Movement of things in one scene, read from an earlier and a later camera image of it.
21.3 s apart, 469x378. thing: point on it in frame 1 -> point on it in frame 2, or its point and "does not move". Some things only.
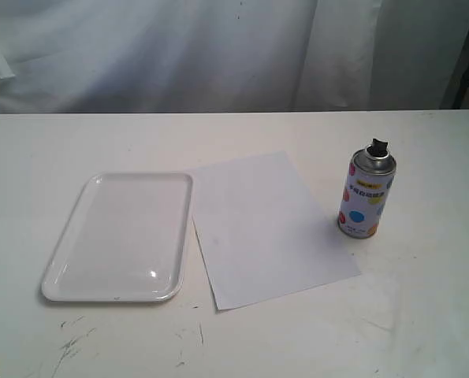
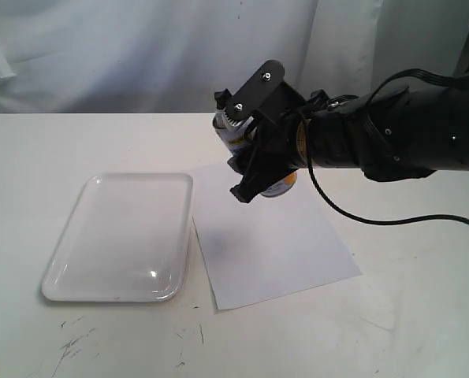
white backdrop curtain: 123,57 does not move
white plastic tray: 126,240 does not move
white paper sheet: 262,231 does not move
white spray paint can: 370,179 -> 232,134
